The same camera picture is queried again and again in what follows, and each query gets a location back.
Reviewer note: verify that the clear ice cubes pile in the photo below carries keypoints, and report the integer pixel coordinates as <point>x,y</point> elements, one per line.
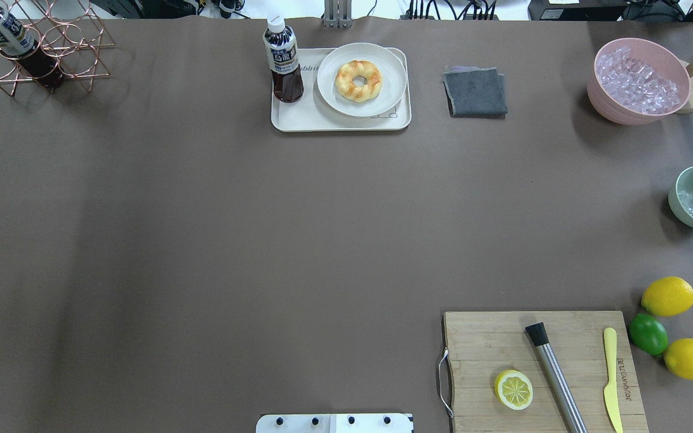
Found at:
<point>635,84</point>

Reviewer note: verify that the pink bowl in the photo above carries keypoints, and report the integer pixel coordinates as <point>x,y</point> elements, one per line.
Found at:
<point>663,61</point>

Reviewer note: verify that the yellow lemon near board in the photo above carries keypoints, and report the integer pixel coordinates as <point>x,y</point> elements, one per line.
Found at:
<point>667,297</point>

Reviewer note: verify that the green lime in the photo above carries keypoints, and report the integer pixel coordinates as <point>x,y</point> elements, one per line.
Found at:
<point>648,334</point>

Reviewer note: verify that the yellow lemon far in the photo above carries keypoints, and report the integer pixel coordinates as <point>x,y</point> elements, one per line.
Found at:
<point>678,358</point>

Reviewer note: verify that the yellow plastic knife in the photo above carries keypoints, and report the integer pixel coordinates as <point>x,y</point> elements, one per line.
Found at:
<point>611,387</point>

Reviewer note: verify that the steel muddler black tip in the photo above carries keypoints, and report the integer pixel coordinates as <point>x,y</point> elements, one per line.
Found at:
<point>555,378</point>

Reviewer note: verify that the grey folded cloth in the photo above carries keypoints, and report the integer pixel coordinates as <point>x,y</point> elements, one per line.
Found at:
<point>476,92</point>

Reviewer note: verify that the bamboo cutting board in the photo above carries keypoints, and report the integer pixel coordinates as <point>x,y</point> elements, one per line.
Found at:
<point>482,344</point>

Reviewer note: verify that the half lemon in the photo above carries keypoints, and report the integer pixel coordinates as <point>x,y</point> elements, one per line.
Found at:
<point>513,389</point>

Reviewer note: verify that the white plate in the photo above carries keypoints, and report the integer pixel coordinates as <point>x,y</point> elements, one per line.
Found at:
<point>393,72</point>

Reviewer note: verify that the glazed donut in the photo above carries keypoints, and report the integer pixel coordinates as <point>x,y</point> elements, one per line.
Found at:
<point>358,81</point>

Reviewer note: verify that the cream serving tray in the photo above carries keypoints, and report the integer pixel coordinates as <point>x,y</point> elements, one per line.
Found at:
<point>313,114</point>

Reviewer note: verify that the tea bottle on tray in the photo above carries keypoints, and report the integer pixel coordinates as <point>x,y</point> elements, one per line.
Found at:
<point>283,61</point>

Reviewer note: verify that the bottle in copper rack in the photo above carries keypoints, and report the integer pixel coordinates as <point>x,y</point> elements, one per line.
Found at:
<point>19,44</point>

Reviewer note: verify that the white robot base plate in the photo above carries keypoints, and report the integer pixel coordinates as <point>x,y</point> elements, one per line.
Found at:
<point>336,422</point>

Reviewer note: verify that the copper wire bottle rack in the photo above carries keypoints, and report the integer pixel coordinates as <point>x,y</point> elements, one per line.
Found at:
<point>72,33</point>

